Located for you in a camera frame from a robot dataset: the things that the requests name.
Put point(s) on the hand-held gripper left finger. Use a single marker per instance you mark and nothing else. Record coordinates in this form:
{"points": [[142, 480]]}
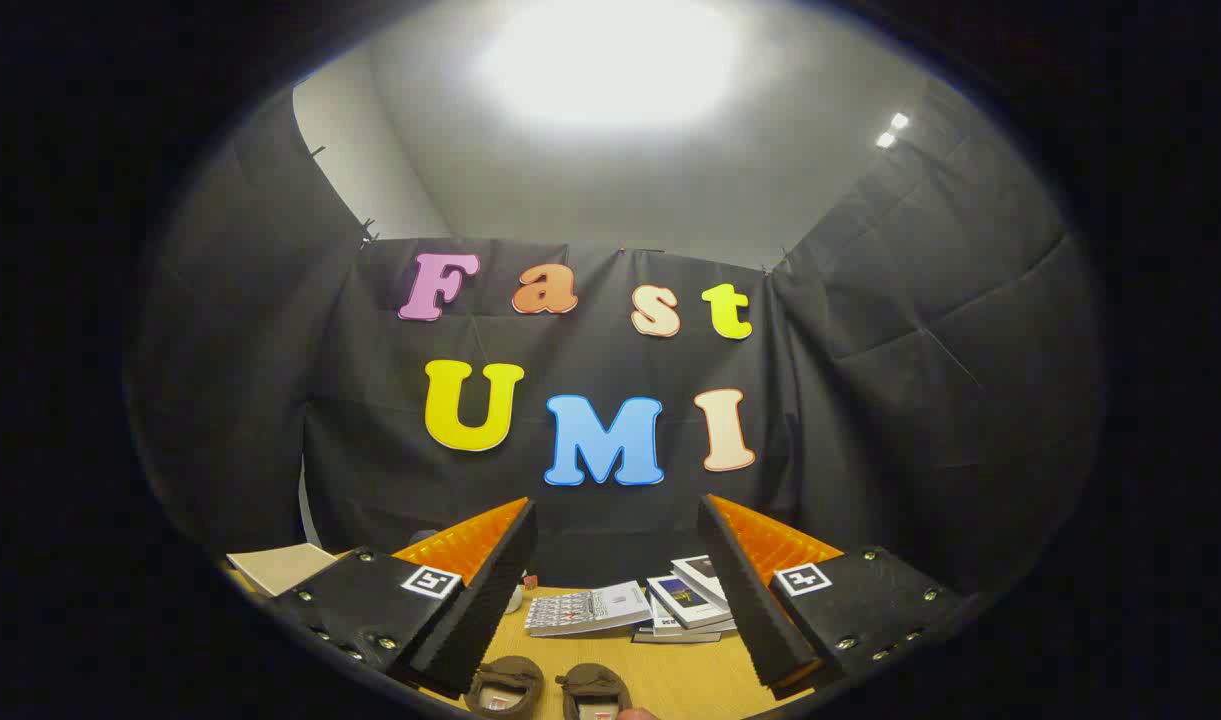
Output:
{"points": [[490, 600]]}

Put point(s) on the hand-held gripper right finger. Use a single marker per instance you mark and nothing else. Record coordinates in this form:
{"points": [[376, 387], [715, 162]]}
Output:
{"points": [[750, 600]]}

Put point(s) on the brown fuzzy shoe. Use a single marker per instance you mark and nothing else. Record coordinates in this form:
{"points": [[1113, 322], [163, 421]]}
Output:
{"points": [[592, 690], [505, 685]]}

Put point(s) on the beige fabric storage box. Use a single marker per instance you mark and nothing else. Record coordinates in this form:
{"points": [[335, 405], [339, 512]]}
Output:
{"points": [[280, 568]]}

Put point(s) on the white book with blue picture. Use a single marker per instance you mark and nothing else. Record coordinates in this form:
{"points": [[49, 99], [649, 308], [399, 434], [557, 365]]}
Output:
{"points": [[682, 598]]}

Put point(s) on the dark cover book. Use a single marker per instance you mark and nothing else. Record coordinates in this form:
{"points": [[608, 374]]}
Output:
{"points": [[670, 637]]}

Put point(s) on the white book with barcode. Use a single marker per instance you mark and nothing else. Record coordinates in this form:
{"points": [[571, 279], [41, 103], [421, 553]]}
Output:
{"points": [[665, 625]]}

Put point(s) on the patterned cover book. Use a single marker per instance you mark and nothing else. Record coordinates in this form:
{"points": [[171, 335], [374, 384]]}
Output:
{"points": [[585, 608]]}

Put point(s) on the black backdrop cloth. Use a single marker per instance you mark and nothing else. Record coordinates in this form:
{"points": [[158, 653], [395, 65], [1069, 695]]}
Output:
{"points": [[590, 350]]}

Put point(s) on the bright ceiling lamp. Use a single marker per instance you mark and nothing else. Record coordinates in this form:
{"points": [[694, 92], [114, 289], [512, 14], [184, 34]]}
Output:
{"points": [[610, 60]]}

